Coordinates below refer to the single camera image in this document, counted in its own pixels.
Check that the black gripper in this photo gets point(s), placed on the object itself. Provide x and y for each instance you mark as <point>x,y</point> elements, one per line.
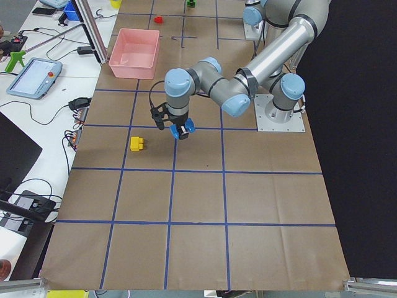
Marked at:
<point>177,120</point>

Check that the blue toy block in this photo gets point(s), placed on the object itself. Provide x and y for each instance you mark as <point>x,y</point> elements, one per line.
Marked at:
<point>181,132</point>

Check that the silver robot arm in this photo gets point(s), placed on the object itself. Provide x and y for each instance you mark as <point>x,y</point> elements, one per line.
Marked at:
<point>254,11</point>
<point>292,26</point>

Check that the pink plastic box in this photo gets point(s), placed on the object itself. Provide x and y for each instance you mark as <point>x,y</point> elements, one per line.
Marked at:
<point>135,54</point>

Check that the yellow toy block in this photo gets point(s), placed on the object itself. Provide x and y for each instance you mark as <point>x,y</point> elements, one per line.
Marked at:
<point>137,143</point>

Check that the red toy block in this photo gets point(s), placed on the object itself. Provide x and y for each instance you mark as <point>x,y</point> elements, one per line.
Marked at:
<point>159,20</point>

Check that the teach pendant tablet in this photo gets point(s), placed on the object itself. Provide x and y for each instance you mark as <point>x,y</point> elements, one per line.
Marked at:
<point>35,79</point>

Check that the green plastic clamp tool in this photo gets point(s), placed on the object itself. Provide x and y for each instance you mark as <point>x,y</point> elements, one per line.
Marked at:
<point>15,57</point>

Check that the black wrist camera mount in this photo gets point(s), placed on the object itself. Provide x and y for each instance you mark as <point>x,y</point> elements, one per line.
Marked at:
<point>160,115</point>

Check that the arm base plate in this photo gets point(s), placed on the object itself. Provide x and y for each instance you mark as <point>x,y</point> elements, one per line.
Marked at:
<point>271,119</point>
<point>252,32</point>

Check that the aluminium frame post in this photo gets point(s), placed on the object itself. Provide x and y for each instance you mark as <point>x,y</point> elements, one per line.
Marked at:
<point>91,30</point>

